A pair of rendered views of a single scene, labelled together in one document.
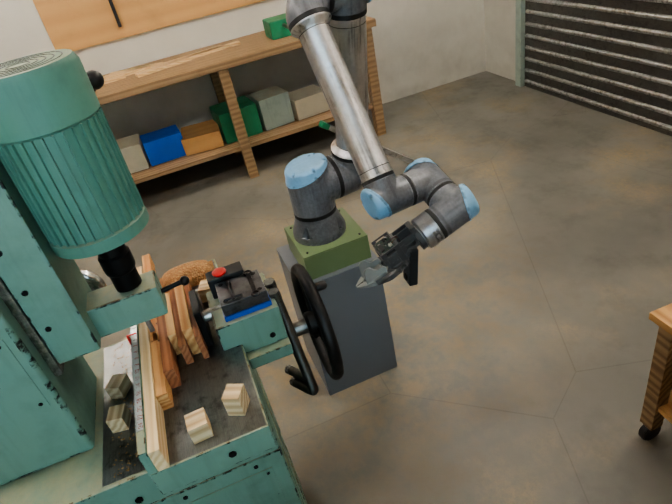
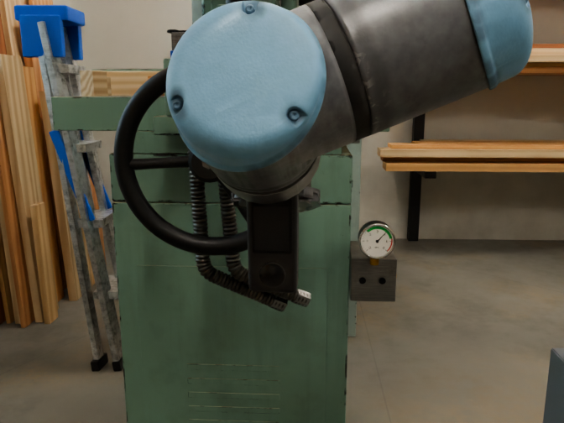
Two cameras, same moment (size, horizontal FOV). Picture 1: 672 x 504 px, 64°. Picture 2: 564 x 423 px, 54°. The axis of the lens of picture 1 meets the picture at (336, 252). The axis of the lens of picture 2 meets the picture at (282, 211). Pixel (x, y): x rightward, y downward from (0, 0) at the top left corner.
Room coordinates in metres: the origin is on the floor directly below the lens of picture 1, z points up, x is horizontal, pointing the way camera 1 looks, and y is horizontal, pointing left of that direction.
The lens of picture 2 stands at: (1.30, -0.66, 0.91)
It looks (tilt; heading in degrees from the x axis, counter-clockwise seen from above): 12 degrees down; 106
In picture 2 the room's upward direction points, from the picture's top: straight up
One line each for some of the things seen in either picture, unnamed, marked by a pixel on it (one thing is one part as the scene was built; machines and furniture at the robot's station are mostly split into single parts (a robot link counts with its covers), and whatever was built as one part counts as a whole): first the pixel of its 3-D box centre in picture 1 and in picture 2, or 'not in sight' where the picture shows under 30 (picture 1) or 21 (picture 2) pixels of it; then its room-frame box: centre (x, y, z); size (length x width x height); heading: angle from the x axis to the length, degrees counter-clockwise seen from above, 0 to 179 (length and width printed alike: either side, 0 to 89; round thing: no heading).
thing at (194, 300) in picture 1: (214, 312); not in sight; (0.91, 0.28, 0.95); 0.09 x 0.07 x 0.09; 13
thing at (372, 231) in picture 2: not in sight; (375, 243); (1.20, 0.27, 0.65); 0.06 x 0.04 x 0.08; 13
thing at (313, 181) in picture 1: (311, 184); not in sight; (1.65, 0.03, 0.83); 0.17 x 0.15 x 0.18; 111
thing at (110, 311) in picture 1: (128, 305); not in sight; (0.89, 0.43, 1.03); 0.14 x 0.07 x 0.09; 103
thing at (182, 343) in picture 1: (181, 324); not in sight; (0.93, 0.36, 0.93); 0.21 x 0.02 x 0.05; 13
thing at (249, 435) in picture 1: (214, 343); (223, 112); (0.90, 0.30, 0.87); 0.61 x 0.30 x 0.06; 13
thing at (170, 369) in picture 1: (167, 340); not in sight; (0.89, 0.39, 0.92); 0.25 x 0.02 x 0.05; 13
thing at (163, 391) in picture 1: (155, 318); not in sight; (0.98, 0.43, 0.92); 0.54 x 0.02 x 0.04; 13
